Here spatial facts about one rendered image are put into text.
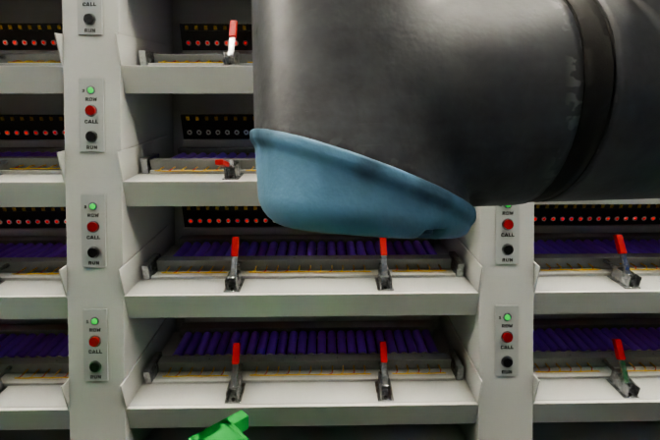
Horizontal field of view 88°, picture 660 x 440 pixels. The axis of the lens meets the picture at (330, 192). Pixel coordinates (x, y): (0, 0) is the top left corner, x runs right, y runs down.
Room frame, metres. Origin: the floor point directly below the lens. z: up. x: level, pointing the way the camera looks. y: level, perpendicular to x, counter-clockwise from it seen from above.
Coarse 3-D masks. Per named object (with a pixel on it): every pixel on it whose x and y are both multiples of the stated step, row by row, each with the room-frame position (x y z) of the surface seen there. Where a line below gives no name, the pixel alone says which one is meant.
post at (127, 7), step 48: (144, 0) 0.65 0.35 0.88; (96, 48) 0.57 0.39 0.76; (144, 96) 0.65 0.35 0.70; (96, 192) 0.57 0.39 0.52; (144, 240) 0.64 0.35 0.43; (96, 288) 0.57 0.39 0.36; (144, 336) 0.64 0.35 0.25; (96, 384) 0.57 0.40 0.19; (96, 432) 0.57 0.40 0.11; (144, 432) 0.63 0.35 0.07
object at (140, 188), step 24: (144, 144) 0.64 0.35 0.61; (168, 144) 0.74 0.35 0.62; (192, 144) 0.75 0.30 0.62; (216, 144) 0.75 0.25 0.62; (240, 144) 0.75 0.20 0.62; (120, 168) 0.57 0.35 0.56; (144, 168) 0.62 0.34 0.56; (144, 192) 0.58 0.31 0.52; (168, 192) 0.58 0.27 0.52; (192, 192) 0.58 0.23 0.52; (216, 192) 0.58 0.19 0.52; (240, 192) 0.58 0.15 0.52
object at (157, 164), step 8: (152, 160) 0.62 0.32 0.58; (160, 160) 0.62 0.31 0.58; (168, 160) 0.62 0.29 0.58; (176, 160) 0.62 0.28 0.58; (184, 160) 0.62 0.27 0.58; (192, 160) 0.62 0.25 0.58; (200, 160) 0.62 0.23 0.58; (208, 160) 0.62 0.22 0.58; (240, 160) 0.62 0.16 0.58; (248, 160) 0.62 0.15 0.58; (152, 168) 0.62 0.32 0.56; (160, 168) 0.61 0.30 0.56; (168, 168) 0.62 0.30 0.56; (176, 168) 0.62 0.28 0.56; (184, 168) 0.61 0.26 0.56; (192, 168) 0.62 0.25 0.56; (200, 168) 0.62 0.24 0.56; (208, 168) 0.62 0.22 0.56; (216, 168) 0.63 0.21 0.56; (248, 168) 0.63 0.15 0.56
